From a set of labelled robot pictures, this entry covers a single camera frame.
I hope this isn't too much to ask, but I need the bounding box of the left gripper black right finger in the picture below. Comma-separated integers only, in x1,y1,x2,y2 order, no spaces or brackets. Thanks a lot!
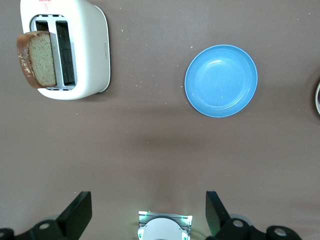
205,191,303,240

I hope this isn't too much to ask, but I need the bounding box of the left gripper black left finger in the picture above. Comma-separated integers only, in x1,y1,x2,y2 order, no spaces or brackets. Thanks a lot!
0,191,93,240

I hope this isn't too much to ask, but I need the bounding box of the blue plate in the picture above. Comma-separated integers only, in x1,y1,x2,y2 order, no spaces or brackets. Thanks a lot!
184,44,259,118

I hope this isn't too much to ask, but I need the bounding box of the beige plate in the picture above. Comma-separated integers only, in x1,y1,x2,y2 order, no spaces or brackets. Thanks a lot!
314,81,320,116

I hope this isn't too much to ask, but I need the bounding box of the brown bread slice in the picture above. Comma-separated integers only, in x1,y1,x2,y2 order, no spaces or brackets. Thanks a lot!
16,30,58,89

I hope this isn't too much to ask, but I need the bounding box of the white two-slot toaster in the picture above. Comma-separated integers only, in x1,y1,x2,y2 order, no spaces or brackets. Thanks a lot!
19,0,111,101

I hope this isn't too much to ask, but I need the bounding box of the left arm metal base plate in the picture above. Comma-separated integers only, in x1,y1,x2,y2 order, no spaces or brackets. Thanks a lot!
138,210,193,240

